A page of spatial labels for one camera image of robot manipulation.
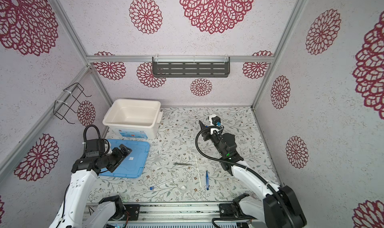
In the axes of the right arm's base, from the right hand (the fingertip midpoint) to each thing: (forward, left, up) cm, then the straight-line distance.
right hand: (205, 117), depth 74 cm
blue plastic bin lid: (-13, +41, -29) cm, 52 cm away
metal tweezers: (-11, +15, -30) cm, 35 cm away
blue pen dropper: (-20, -2, -30) cm, 36 cm away
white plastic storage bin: (+24, +54, -28) cm, 65 cm away
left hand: (-15, +41, -17) cm, 46 cm away
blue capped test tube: (-25, +28, -30) cm, 48 cm away
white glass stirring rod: (-12, +3, -31) cm, 34 cm away
